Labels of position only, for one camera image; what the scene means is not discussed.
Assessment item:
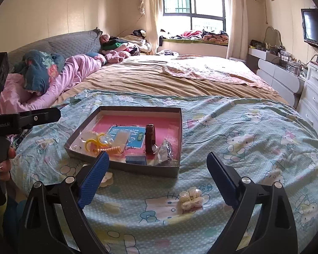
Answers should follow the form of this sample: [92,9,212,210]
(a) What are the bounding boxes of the grey white dresser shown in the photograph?
[247,48,304,108]

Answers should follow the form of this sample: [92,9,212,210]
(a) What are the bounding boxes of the right cream curtain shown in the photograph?
[226,0,248,60]

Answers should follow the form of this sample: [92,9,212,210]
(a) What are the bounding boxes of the vanity mirror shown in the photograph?
[264,26,282,48]

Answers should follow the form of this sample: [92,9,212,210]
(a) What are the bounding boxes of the cream curtain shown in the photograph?
[226,0,248,60]
[138,0,163,54]

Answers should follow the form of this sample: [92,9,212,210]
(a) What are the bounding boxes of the dark floral pillow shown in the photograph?
[13,49,65,96]

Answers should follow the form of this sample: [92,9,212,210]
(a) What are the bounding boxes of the dark cardboard box tray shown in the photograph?
[64,106,183,178]

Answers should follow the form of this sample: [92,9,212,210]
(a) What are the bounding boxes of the clothes on window sill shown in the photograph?
[159,29,229,46]

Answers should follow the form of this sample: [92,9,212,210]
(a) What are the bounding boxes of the left hand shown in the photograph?
[0,147,16,182]

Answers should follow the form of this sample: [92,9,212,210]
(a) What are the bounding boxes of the cream flower hair claw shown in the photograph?
[179,186,204,211]

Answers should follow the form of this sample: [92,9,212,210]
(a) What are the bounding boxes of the pink quilt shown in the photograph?
[0,50,107,114]

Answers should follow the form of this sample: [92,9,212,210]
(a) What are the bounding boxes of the left cream curtain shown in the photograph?
[138,0,163,54]

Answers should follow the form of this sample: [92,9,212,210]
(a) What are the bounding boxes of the beige flower hair clip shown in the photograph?
[99,172,114,188]

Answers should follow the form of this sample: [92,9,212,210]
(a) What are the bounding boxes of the tan bed sheet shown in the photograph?
[53,63,286,105]

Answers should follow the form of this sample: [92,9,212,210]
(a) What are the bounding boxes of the grey padded headboard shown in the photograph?
[8,28,103,67]

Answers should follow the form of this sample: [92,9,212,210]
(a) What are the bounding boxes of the bagged yellow hair clips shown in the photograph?
[79,131,122,155]

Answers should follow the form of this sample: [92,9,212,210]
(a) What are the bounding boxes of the window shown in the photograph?
[160,0,226,34]

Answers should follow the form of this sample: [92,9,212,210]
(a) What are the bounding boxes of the Hello Kitty bed sheet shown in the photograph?
[11,91,318,253]

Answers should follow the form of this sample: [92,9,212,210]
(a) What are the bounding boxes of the black television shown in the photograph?
[301,9,318,48]

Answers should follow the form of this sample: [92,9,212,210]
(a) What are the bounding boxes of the bagged silver bracelet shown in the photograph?
[112,130,130,152]

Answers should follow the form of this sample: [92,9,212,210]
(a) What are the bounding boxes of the dark red wristwatch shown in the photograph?
[145,124,157,155]

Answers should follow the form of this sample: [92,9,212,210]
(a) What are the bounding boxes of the white drawer cabinet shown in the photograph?
[296,62,318,134]

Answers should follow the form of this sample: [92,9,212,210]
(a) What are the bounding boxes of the clothes pile on bed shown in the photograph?
[99,29,152,64]

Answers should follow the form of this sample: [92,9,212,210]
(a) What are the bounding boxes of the pink floral blanket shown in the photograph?
[162,54,275,92]

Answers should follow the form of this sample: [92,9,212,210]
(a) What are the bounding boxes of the small blue box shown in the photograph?
[126,155,147,165]

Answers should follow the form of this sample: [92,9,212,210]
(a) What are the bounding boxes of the bagged clear bead item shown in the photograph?
[154,138,174,167]

